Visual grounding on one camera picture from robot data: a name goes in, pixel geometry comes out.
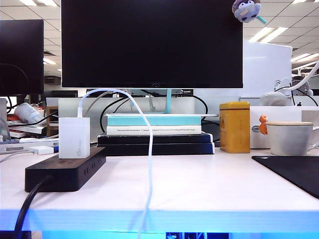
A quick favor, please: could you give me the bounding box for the thin black book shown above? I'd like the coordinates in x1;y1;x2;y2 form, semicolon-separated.
97;132;214;144

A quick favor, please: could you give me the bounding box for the teal book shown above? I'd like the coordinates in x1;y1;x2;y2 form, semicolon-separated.
107;116;202;126

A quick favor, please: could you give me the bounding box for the thick black power strip cable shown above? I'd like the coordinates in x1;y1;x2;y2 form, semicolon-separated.
13;175;54;239

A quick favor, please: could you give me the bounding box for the thick black book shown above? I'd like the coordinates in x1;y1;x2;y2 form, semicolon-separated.
104;142;215;155

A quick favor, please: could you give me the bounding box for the light grey cable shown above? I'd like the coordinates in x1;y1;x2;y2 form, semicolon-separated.
46;89;125;139

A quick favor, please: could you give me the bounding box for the white box with barcode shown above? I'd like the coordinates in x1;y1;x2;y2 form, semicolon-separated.
0;137;60;154

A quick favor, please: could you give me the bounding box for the stack of books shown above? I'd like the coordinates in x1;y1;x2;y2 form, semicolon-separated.
6;119;48;139

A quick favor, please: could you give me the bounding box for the black AOC monitor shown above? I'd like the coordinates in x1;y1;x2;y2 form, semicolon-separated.
60;0;244;89

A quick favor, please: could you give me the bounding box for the white mug with wooden lid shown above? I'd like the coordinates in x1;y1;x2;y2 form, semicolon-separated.
266;120;319;156

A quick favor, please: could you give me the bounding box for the grey purple plush toy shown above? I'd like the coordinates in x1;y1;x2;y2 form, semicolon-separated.
232;0;268;24

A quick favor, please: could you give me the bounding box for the black power strip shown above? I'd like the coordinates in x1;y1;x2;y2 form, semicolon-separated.
24;146;107;193

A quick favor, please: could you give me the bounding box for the yellow tin box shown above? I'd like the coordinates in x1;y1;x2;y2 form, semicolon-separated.
219;101;251;153

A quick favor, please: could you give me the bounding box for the white charger cable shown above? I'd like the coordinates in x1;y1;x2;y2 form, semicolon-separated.
77;88;154;239

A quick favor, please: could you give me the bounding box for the white book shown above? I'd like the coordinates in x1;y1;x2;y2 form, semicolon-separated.
106;125;202;136

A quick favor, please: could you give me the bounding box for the black unbranded monitor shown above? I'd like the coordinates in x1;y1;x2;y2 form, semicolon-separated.
0;19;44;96

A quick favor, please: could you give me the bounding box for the black monitor cable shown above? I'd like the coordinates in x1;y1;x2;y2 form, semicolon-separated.
139;89;209;125

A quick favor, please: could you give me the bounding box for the orange fox figurine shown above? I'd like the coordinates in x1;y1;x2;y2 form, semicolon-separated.
258;115;271;135

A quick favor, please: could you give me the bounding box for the white desk fan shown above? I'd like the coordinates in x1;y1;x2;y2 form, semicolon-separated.
291;76;315;97

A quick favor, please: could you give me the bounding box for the black mouse pad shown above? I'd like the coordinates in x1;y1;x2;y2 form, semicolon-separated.
251;155;319;199

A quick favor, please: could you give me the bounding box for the brown wooden shelf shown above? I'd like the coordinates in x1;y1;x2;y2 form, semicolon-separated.
46;106;59;137

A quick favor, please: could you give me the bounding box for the black looped cable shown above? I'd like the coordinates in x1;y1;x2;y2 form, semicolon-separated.
99;96;130;134

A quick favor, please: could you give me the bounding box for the white round object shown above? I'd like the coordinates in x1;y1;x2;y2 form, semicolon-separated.
260;91;289;107

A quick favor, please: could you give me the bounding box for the teal monitor stand silver base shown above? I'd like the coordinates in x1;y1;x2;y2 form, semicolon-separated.
104;88;220;118

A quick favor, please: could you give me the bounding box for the white adapter with cable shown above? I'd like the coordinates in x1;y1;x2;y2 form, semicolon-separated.
0;145;54;162

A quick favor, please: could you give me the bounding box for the white board panel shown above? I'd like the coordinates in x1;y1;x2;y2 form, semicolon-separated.
243;39;294;98

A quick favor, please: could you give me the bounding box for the white plastic bottle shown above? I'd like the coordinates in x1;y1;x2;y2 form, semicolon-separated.
14;102;44;124

